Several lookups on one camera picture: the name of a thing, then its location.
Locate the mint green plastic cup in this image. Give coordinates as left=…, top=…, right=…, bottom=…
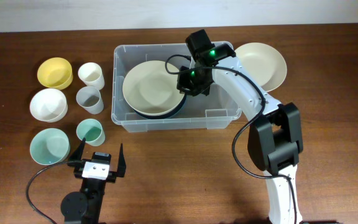
left=76, top=119, right=106, bottom=147

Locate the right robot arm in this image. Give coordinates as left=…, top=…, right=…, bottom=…
left=177, top=42, right=303, bottom=223

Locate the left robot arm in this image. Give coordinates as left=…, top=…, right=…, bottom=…
left=60, top=139, right=126, bottom=223

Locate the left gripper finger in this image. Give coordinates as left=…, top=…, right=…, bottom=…
left=68, top=138, right=86, bottom=166
left=116, top=143, right=126, bottom=177

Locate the clear plastic storage container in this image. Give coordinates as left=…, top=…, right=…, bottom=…
left=111, top=43, right=242, bottom=133

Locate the beige plate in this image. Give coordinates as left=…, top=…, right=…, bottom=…
left=235, top=42, right=287, bottom=92
left=122, top=60, right=185, bottom=117

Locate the blue plate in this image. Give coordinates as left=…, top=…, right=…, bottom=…
left=135, top=95, right=187, bottom=119

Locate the cream plastic cup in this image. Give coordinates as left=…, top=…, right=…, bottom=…
left=78, top=62, right=105, bottom=90

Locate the yellow plastic bowl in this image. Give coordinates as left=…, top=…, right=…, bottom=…
left=37, top=57, right=73, bottom=90

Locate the grey translucent plastic cup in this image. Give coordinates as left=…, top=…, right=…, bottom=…
left=76, top=86, right=104, bottom=114

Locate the white plastic bowl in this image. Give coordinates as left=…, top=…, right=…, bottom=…
left=29, top=88, right=68, bottom=123

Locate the mint green plastic bowl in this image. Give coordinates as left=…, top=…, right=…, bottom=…
left=29, top=128, right=70, bottom=166

